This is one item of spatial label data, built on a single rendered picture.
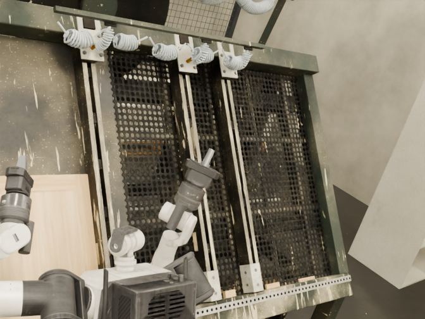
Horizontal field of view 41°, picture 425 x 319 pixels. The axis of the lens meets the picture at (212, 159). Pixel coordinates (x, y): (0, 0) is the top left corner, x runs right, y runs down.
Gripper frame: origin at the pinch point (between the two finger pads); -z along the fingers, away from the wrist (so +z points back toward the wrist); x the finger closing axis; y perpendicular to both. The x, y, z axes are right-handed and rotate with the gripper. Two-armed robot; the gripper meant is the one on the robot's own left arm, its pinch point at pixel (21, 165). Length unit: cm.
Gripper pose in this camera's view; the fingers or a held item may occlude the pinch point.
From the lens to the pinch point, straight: 184.2
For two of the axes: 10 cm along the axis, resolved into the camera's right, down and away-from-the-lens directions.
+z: 0.0, 9.0, -4.4
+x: 0.3, 4.4, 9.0
